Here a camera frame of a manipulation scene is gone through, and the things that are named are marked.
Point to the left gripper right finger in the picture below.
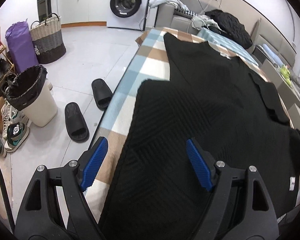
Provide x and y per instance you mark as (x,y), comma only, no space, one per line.
(259,218)

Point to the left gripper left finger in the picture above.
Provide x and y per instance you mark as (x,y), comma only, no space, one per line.
(54,205)

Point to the black knit sweater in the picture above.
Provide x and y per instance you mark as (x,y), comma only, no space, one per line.
(132,225)

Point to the black slipper near bin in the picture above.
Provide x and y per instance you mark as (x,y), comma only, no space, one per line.
(75,123)

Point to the white green sneaker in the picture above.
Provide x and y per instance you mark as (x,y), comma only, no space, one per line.
(16,134)

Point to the grey bedside cabinet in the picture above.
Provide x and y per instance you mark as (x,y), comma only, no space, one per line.
(289,95)

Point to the white bin with black bag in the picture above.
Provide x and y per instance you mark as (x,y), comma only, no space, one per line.
(30,94)

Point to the black slipper near bed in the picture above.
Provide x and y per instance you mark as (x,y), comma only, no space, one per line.
(102,94)

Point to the green toy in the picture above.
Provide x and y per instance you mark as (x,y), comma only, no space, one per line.
(285,73)

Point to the plaid checked blanket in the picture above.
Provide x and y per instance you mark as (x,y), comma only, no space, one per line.
(130,84)

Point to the woven laundry basket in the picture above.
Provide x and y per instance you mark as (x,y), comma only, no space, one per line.
(47,39)

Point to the purple plastic bag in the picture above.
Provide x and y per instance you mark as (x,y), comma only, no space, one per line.
(20,46)

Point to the teal checked cloth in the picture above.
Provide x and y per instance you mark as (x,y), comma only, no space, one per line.
(227,43)

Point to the black quilted jacket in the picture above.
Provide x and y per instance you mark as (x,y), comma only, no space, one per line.
(230,27)

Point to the grey sofa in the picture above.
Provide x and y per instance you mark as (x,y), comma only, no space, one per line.
(167,16)

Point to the white washing machine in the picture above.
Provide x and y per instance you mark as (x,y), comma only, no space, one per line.
(127,14)

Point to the light grey blanket on sofa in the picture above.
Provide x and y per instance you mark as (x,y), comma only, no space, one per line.
(178,4)

